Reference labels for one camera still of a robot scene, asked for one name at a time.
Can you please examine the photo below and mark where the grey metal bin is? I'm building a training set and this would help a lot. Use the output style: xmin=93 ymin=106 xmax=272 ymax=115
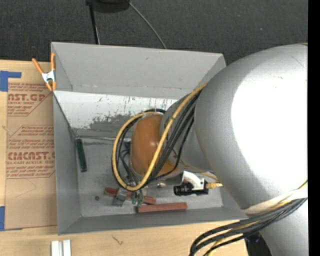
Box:
xmin=50 ymin=41 xmax=249 ymax=236

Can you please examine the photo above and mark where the red-brown flat block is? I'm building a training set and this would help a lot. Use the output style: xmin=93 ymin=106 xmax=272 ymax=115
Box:
xmin=136 ymin=202 xmax=189 ymax=214

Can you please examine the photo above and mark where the dark green flat block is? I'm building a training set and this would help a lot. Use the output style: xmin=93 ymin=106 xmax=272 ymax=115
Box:
xmin=75 ymin=137 xmax=88 ymax=173

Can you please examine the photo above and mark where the brown cardboard board red print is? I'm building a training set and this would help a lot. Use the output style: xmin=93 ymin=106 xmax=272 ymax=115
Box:
xmin=0 ymin=59 xmax=59 ymax=231

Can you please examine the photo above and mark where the black cylinder on white bracket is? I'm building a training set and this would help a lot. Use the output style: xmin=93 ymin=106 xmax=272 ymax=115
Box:
xmin=173 ymin=170 xmax=224 ymax=197

